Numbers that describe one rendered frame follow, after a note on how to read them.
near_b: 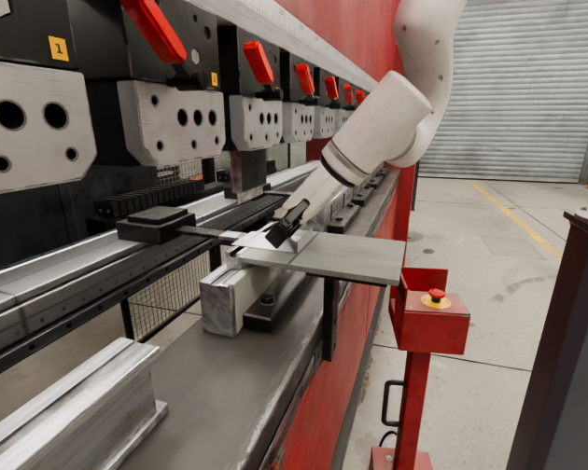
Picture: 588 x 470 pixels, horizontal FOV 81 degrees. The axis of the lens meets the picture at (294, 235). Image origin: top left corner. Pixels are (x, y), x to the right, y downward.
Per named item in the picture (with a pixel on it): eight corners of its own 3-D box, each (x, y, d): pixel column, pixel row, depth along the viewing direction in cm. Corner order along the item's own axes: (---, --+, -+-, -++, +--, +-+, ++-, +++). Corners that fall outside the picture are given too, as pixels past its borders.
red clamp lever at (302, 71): (310, 61, 61) (320, 101, 70) (288, 62, 63) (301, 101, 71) (308, 68, 61) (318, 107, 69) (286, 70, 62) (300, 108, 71)
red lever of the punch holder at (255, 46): (262, 36, 44) (285, 94, 52) (233, 39, 45) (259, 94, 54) (259, 47, 43) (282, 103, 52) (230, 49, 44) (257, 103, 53)
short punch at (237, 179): (243, 205, 59) (240, 148, 56) (232, 204, 60) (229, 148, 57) (266, 194, 68) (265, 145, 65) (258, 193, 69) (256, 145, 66)
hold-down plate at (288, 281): (271, 335, 58) (271, 319, 57) (243, 328, 60) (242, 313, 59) (320, 267, 85) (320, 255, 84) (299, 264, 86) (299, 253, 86)
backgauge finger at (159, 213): (227, 255, 63) (226, 229, 61) (118, 239, 71) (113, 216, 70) (257, 236, 73) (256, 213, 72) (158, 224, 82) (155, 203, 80)
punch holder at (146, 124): (146, 169, 33) (118, -38, 28) (80, 165, 36) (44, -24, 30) (227, 155, 46) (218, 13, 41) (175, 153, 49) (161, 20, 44)
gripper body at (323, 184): (333, 147, 61) (294, 192, 66) (316, 152, 52) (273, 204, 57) (364, 176, 61) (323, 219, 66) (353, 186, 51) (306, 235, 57)
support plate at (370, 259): (398, 286, 50) (399, 280, 49) (237, 262, 58) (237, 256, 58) (405, 246, 66) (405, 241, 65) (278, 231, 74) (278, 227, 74)
